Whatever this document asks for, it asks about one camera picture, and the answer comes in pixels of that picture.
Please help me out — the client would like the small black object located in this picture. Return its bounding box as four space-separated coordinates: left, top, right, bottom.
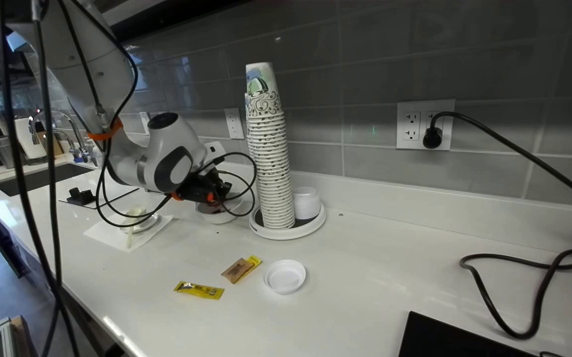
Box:
65 186 97 206

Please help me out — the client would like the brown wooden furniture piece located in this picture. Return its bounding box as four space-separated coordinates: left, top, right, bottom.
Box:
5 313 39 357

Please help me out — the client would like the clear plastic container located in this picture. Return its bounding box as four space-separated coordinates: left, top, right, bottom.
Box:
81 212 176 254

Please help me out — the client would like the yellow packet with black print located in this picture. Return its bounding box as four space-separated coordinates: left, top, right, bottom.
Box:
172 280 226 304

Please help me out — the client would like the black hanging cable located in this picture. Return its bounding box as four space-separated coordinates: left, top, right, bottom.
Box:
0 0 83 357

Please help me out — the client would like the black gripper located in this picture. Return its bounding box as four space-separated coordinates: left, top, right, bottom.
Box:
178 167 236 214

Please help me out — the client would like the white rectangular board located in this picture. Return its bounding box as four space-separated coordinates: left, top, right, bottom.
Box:
11 117 47 163

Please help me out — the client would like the black power cable with plug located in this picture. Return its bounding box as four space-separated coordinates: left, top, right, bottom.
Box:
420 109 572 341

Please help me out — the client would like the white double wall outlet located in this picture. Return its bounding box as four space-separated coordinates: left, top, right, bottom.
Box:
395 97 458 153

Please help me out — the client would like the tall paper cup stack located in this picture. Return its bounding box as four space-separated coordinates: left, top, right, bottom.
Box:
242 62 297 232

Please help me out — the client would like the small white cup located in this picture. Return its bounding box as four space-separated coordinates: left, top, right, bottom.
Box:
289 185 321 222

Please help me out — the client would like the brown paper packet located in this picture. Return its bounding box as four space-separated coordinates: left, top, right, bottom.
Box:
218 256 256 288

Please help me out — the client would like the white plastic cup lid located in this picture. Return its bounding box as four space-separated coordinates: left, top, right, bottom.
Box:
260 258 309 298

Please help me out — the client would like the amber bottle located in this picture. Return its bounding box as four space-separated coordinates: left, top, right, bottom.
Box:
37 127 65 159

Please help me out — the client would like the grey overhead cabinet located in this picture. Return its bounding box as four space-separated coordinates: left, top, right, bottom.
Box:
103 0 254 44

